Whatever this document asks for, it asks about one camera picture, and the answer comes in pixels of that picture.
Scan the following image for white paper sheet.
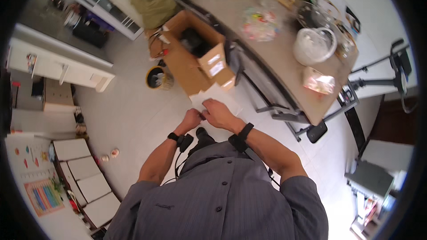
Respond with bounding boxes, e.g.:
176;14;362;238
189;83;243;118

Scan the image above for black flat device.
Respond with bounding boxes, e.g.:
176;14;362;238
306;120;328;144

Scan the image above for black wrist band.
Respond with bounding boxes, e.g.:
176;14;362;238
228;122;255;153
167;132;194;153

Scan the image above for grey metal table frame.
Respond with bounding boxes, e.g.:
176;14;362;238
170;0;360;142

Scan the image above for person's left hand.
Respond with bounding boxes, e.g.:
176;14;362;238
182;108;205;132

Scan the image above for olive green bag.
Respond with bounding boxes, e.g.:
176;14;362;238
130;0;179;29

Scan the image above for black bag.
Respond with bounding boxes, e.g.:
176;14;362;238
72;16;109;49

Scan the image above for brown cardboard carton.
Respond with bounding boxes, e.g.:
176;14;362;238
42;78;79;113

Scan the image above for yellow black waste bin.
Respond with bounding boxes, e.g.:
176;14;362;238
145;66;174;91

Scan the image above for white drawer unit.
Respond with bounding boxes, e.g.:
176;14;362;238
53;138;121;230

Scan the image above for person's legs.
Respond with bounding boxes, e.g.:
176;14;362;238
188;127;217;156

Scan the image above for shiny pink snack packet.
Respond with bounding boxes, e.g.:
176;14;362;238
302;66;336;95

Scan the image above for person's right hand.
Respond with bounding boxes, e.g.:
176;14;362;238
201;99;246;133

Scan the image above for white shelf with items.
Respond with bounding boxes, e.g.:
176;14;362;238
43;0;145;41

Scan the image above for clear bag of colourful items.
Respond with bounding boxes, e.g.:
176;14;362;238
241;6;281;42

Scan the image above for black tripod stand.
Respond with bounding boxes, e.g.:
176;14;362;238
350;39;418;114

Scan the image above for colourful striped poster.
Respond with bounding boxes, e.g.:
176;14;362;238
23;178;65;218

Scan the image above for black cable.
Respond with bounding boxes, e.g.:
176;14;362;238
161;151;188;186

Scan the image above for glass bowl with dark contents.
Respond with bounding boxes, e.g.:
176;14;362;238
296;1;335;29

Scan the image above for person's body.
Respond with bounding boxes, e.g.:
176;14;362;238
103;140;329;240

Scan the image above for grey box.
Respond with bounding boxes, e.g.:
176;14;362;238
344;160;395;199

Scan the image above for open cardboard box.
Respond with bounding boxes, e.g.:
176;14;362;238
145;10;236;96

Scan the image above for white cabinet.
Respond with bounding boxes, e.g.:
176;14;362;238
6;23;116;93

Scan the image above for white round bowl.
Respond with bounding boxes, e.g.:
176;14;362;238
293;27;338;66

